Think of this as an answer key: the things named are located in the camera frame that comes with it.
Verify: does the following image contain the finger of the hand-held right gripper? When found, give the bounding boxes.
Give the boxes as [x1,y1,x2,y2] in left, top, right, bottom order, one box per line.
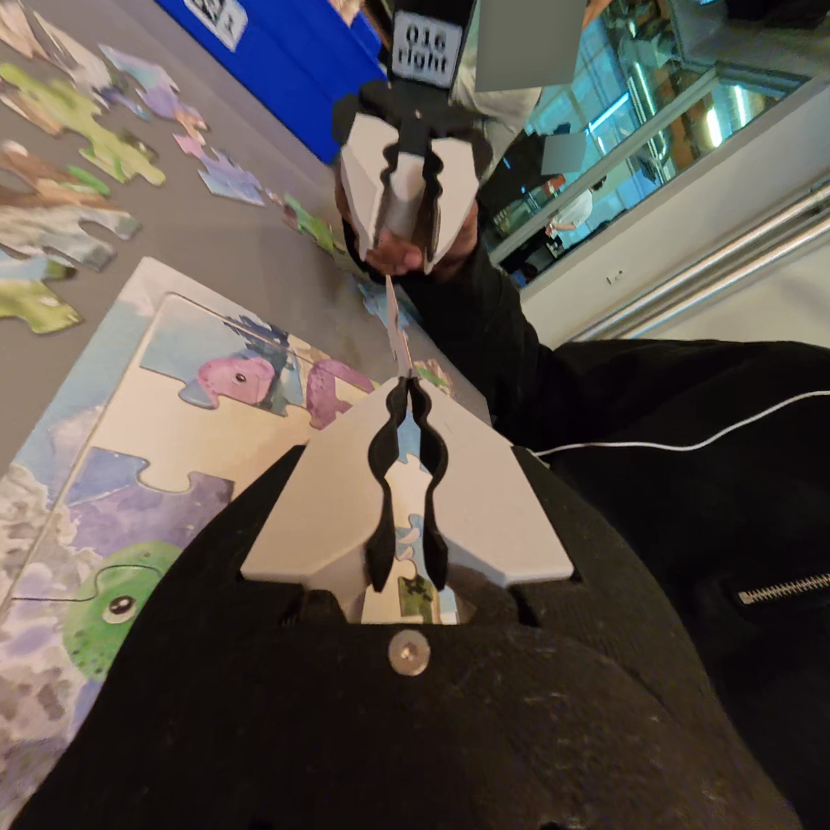
[338,113,404,262]
[423,133,486,275]

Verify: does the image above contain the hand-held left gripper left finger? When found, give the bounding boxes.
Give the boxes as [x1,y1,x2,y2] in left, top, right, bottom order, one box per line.
[240,377,412,623]

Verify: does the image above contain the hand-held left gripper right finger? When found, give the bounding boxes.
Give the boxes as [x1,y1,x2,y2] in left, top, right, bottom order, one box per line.
[410,377,577,609]

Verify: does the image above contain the blue triceratops head puzzle piece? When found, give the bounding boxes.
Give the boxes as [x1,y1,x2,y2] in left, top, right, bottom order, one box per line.
[384,274,458,625]

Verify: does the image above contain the purple dinosaur body puzzle piece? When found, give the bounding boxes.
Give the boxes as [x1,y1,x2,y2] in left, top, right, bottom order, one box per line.
[223,313,380,432]

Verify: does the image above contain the dinosaur puzzle tray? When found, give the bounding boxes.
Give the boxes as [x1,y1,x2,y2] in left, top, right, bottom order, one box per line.
[0,256,494,798]

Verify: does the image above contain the person's right hand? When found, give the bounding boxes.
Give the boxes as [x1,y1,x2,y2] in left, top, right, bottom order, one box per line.
[335,183,483,281]

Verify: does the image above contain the green dinosaur brown puzzle piece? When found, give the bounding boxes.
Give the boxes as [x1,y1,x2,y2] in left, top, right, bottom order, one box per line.
[281,193,346,255]

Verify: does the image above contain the blue plastic bin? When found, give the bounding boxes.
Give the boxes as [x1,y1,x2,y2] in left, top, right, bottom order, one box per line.
[154,0,390,164]

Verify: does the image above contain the blue white puzzle piece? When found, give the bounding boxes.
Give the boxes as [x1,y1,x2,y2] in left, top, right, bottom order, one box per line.
[172,131,268,208]

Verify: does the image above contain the pink dinosaur head puzzle piece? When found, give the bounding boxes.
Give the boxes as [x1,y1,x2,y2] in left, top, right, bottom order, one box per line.
[139,295,280,411]

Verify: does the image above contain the purple green puzzle piece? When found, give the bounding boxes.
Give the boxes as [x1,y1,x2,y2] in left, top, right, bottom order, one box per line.
[65,446,236,584]

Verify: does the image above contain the green yellow puzzle piece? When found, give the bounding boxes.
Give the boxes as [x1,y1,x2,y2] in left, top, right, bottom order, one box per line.
[0,61,167,187]

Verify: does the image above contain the brown grey puzzle piece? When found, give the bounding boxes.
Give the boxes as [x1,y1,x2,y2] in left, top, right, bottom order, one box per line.
[0,141,142,272]

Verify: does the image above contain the green blue puzzle piece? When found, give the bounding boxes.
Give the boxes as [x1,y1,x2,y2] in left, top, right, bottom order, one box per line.
[0,252,85,336]

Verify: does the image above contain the thin white cord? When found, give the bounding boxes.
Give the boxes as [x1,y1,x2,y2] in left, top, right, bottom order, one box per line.
[528,391,830,458]

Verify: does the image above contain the silver metal rail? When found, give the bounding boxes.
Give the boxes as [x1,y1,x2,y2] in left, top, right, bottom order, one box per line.
[571,185,830,343]

